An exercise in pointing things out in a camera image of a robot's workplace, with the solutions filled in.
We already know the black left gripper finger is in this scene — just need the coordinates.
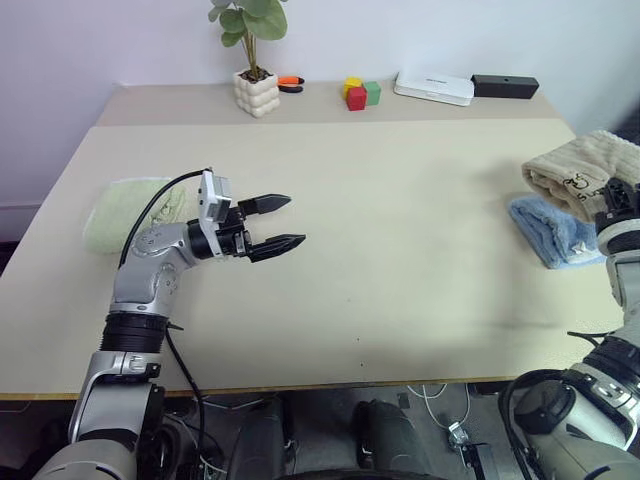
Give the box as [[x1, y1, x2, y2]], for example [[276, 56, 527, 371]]
[[246, 232, 308, 265], [236, 192, 293, 218]]

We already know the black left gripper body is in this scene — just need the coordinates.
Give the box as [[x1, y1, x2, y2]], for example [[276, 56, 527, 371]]
[[218, 208, 254, 262]]

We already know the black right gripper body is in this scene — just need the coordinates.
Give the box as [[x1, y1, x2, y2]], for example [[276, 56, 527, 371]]
[[603, 176, 633, 216]]

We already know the beige towel with white trim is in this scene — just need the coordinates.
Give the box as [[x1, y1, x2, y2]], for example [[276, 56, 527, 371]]
[[520, 129, 640, 224]]

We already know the light blue folded towel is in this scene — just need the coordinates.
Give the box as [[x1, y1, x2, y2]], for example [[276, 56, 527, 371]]
[[507, 195, 609, 271]]

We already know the light green folded towel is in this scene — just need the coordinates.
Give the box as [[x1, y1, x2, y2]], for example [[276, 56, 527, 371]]
[[80, 176, 194, 257]]

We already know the dark ribbed object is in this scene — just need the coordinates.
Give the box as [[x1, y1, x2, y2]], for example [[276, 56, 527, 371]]
[[613, 106, 640, 147]]

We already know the cream bubble plant pot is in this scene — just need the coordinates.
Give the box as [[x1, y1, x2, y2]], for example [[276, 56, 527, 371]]
[[232, 69, 282, 120]]

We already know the orange and black clip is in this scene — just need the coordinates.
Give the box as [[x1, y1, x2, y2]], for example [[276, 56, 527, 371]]
[[276, 74, 307, 95]]

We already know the long black box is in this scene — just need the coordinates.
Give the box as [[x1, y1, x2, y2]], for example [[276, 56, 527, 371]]
[[470, 73, 540, 100]]

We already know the green leafy plant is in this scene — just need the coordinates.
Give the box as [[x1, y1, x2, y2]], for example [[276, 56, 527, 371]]
[[207, 0, 290, 82]]

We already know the flat white box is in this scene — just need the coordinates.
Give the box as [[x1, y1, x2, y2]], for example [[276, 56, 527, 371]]
[[392, 69, 476, 108]]

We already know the dark rounded shape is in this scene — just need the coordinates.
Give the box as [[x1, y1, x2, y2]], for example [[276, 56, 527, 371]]
[[351, 398, 432, 480]]

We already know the metal caster wheel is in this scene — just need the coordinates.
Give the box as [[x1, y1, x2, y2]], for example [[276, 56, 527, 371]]
[[443, 422, 495, 480]]

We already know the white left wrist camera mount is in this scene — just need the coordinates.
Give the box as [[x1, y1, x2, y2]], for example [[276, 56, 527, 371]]
[[195, 169, 234, 262]]

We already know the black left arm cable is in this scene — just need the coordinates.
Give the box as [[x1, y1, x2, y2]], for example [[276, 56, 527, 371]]
[[117, 167, 217, 269]]

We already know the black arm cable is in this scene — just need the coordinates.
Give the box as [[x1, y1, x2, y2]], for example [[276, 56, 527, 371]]
[[498, 368, 574, 452], [117, 167, 217, 269]]

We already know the white cable under table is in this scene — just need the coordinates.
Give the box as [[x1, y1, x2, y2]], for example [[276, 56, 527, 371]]
[[405, 382, 474, 437]]

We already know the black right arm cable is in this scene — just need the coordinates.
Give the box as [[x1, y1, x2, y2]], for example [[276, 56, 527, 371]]
[[498, 368, 574, 452]]

